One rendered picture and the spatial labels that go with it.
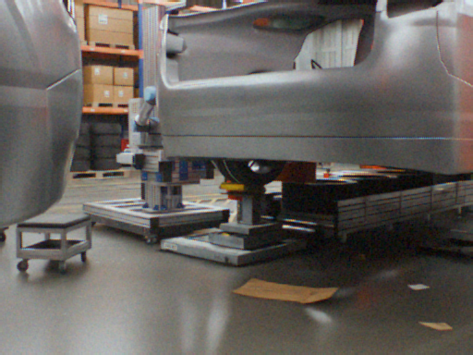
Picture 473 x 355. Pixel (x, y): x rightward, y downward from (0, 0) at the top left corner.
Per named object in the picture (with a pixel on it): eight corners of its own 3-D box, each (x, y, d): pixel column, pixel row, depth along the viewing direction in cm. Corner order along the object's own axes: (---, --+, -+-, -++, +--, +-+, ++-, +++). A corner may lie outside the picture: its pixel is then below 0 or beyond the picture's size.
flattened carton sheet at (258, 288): (324, 306, 308) (324, 300, 307) (232, 293, 331) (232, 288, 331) (339, 291, 335) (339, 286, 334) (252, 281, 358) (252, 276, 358)
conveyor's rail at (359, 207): (338, 229, 449) (339, 201, 447) (333, 228, 453) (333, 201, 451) (465, 201, 628) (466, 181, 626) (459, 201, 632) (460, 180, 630)
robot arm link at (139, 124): (147, 135, 492) (168, 95, 452) (130, 135, 485) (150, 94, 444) (144, 124, 498) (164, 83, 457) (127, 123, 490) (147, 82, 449)
